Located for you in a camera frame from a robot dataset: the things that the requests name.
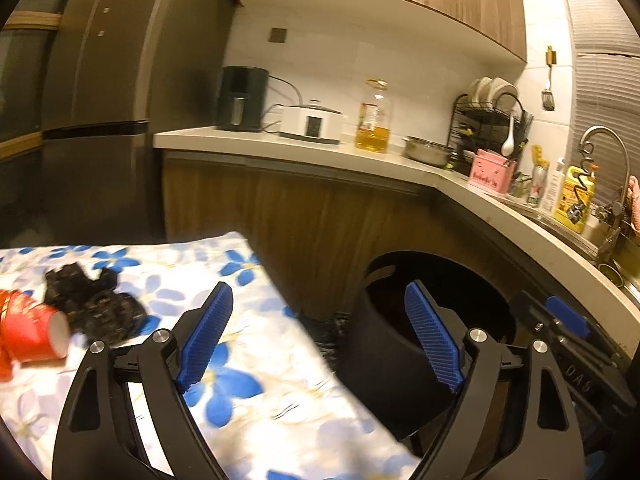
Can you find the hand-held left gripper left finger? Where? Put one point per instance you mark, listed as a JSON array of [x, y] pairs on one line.
[[205, 335]]

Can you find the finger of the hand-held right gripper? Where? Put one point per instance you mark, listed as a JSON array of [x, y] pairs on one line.
[[567, 312], [527, 310]]

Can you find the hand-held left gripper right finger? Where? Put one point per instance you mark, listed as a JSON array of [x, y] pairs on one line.
[[430, 335]]

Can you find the black trash bin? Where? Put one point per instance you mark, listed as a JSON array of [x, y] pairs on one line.
[[380, 370]]

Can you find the black plastic bag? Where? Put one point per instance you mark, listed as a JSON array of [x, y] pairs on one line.
[[105, 315]]

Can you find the person's right hand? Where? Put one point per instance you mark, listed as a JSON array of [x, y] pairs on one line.
[[597, 466]]

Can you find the blue floral tablecloth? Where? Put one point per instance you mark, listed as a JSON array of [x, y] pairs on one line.
[[280, 400]]

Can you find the yellow detergent bottle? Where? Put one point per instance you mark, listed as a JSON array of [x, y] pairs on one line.
[[567, 200]]

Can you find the white plastic bottle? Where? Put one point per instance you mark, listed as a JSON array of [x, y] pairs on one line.
[[552, 190]]

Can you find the silver drink can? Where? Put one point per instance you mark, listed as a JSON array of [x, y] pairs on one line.
[[537, 187]]

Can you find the pink cloth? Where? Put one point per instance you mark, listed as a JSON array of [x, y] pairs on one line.
[[635, 205]]

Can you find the pink utensil holder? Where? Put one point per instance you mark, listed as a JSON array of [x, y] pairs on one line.
[[490, 172]]

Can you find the wooden base cabinet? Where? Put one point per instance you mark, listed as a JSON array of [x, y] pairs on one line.
[[300, 210]]

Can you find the white spoon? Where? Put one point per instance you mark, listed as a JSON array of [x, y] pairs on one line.
[[508, 146]]

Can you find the steel basin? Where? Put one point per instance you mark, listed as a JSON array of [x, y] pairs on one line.
[[427, 152]]

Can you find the steel faucet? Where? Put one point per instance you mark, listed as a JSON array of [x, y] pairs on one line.
[[602, 131]]

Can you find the black dish rack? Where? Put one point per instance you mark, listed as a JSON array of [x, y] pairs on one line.
[[480, 120]]

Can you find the cooking oil bottle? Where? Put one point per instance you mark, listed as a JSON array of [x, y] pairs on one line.
[[372, 137]]

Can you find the hanging metal spatula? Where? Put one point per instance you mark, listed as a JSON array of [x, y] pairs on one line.
[[549, 100]]

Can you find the white plate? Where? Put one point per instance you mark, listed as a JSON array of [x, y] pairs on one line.
[[481, 90], [505, 90]]

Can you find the white slow cooker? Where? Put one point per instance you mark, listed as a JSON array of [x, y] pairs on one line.
[[310, 122]]

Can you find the black air fryer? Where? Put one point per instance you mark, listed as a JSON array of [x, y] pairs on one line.
[[242, 95]]

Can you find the window blind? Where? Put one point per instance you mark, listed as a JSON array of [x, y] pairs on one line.
[[610, 35]]

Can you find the grey refrigerator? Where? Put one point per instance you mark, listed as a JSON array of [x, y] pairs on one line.
[[125, 60]]

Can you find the wooden glass door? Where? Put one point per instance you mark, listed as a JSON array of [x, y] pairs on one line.
[[30, 20]]

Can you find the dark wall socket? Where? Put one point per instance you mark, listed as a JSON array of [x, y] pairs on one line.
[[278, 35]]

